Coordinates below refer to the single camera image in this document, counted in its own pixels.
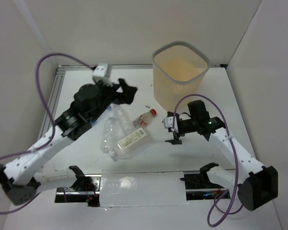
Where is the square bottle beige label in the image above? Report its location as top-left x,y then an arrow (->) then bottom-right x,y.
107,127 -> 153,161

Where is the clear crushed bottle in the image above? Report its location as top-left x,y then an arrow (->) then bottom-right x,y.
100,117 -> 118,153

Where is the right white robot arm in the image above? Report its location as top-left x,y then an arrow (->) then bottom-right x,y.
163,100 -> 278,211

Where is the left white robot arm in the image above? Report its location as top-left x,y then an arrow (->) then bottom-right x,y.
0,77 -> 138,206

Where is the beige mesh waste bin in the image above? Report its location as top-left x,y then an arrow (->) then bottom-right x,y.
152,41 -> 210,112

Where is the clear bottle middle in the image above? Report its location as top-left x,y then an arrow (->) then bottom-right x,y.
114,105 -> 133,135

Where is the blue cap labelled bottle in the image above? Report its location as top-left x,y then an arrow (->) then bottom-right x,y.
90,106 -> 113,126

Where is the red cap dirty bottle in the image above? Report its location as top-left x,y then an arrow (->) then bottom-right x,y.
132,109 -> 157,128

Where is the white front cover panel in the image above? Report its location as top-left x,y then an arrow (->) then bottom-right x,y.
99,172 -> 187,207

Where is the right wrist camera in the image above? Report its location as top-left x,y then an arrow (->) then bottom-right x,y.
162,116 -> 179,133

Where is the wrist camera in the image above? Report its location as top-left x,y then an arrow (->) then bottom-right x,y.
92,63 -> 113,86
162,116 -> 179,133

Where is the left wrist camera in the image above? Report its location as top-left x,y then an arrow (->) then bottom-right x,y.
92,63 -> 113,86

